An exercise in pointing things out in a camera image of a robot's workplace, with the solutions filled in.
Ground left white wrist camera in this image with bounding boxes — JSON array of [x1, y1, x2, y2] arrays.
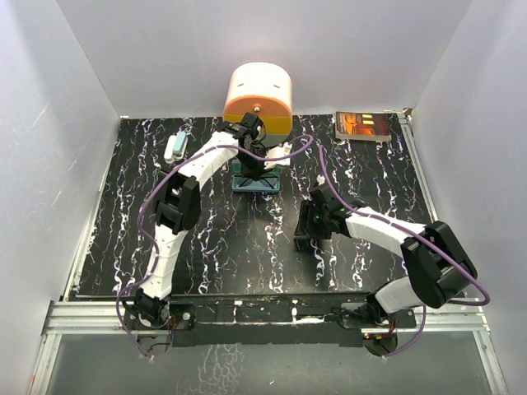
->
[[263, 142, 292, 170]]

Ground blue-grey glasses case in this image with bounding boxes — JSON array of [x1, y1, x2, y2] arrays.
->
[[231, 159, 281, 193]]

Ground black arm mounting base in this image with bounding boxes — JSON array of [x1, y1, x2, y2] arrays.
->
[[117, 290, 417, 356]]

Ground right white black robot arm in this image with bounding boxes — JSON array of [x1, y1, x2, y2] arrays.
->
[[294, 184, 478, 327]]

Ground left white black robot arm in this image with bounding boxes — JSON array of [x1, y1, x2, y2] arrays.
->
[[132, 113, 265, 328]]

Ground white teal small case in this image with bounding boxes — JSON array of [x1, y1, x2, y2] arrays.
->
[[164, 131, 188, 164]]

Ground round three-drawer cabinet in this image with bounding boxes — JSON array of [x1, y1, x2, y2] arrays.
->
[[222, 63, 292, 147]]

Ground aluminium frame rail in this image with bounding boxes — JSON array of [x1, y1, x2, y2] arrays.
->
[[42, 301, 508, 394]]

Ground orange brown book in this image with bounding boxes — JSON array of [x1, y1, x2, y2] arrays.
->
[[335, 112, 391, 142]]

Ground black sunglasses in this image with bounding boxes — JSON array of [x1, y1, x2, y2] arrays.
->
[[236, 173, 280, 193]]

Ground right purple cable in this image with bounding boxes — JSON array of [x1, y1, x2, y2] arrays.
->
[[319, 146, 491, 364]]

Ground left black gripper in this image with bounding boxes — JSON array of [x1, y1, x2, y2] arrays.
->
[[236, 147, 273, 181]]

